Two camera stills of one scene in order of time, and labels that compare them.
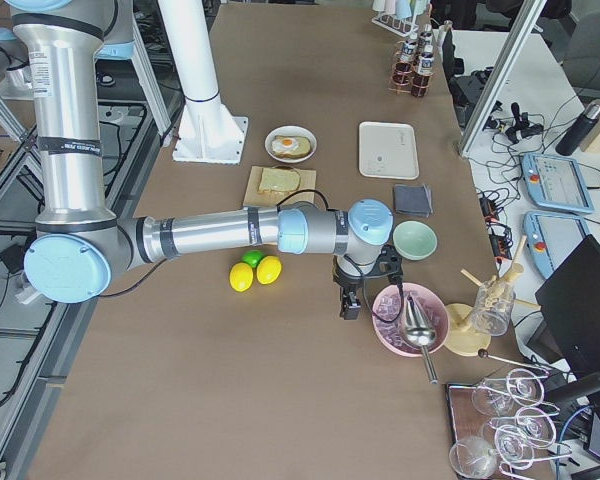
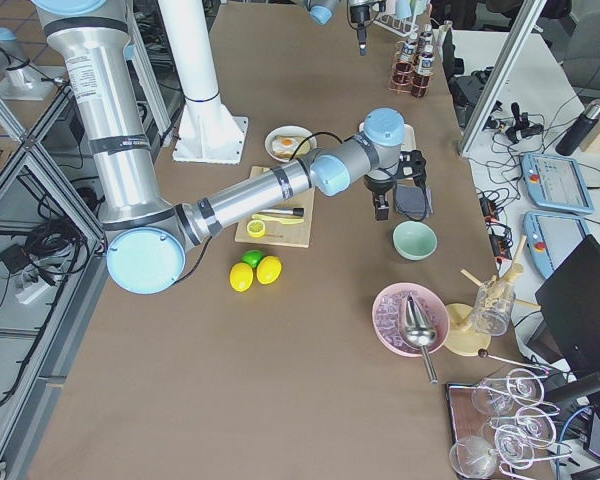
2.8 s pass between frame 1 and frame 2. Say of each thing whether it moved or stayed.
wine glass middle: stayed
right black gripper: moved
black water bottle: stayed
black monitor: stayed
